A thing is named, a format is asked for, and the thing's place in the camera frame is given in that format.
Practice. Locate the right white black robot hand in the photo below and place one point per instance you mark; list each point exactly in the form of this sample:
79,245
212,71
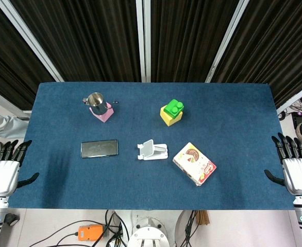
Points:
299,177

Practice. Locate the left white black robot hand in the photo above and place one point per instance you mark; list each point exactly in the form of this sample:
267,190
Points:
1,177

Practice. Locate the black smartphone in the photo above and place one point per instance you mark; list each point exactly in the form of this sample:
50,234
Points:
99,148

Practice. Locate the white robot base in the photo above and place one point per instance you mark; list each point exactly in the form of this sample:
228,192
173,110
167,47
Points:
148,231

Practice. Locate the white folding phone stand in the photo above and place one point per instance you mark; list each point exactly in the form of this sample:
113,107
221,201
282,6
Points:
148,149

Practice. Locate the black caster wheel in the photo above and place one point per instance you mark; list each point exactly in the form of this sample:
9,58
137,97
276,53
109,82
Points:
12,220

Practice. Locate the grey trousers leg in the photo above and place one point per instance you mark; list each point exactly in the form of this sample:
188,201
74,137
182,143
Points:
4,124

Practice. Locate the orange electronic device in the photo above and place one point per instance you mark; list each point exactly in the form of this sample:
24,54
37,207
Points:
89,232

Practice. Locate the brown wooden piece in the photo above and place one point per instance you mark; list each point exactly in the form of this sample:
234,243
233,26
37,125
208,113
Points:
203,217

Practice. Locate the white red snack box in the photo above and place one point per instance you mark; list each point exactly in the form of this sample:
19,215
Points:
194,164

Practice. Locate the black pleated curtain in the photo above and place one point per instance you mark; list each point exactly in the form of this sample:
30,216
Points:
1,64
189,38
89,38
277,46

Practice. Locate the pink block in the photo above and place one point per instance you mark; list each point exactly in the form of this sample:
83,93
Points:
105,117

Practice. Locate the stainless steel cup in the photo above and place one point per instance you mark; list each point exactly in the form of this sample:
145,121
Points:
98,105

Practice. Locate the blue table cloth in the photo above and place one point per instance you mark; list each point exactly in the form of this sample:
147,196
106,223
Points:
140,185

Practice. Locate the yellow sponge cube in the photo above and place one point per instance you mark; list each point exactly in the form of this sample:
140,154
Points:
167,119

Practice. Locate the green toy building block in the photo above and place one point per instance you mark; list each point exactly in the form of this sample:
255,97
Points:
172,109

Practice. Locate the white frame post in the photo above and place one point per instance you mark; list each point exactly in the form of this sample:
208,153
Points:
143,41
295,99
30,38
227,41

